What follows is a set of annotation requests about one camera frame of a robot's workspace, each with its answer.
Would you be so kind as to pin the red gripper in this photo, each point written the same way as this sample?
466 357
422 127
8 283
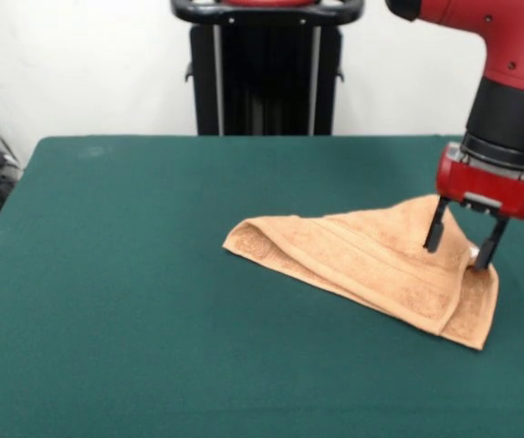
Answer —
490 191

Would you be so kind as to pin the tan terry towel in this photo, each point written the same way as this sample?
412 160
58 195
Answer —
358 264

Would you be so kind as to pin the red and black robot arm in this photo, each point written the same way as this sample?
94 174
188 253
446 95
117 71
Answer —
513 105

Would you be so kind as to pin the dark green table cloth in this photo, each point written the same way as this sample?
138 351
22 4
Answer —
107 274

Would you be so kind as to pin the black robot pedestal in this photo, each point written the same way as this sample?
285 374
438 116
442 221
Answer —
262 77

